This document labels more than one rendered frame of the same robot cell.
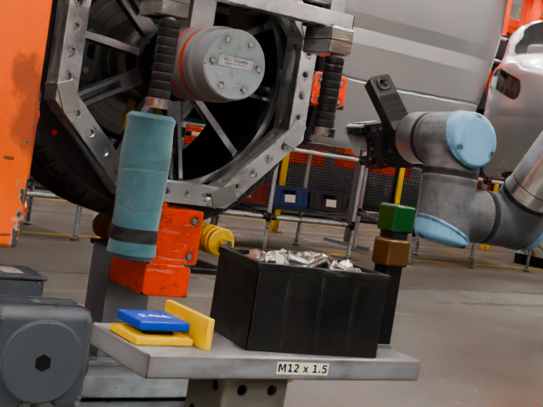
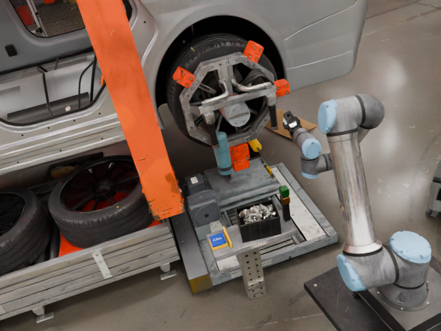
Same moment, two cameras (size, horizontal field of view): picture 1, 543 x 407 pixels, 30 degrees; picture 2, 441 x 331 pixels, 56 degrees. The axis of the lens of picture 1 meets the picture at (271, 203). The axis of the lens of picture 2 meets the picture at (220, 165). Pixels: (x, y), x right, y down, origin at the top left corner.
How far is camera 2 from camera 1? 1.33 m
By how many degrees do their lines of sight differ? 39
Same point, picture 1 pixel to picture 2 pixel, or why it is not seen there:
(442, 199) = (305, 167)
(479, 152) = (314, 154)
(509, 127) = not seen: outside the picture
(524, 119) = not seen: outside the picture
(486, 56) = (357, 27)
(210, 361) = (231, 253)
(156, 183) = (225, 155)
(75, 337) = (212, 207)
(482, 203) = (320, 165)
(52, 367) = (209, 215)
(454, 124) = (304, 148)
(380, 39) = (305, 48)
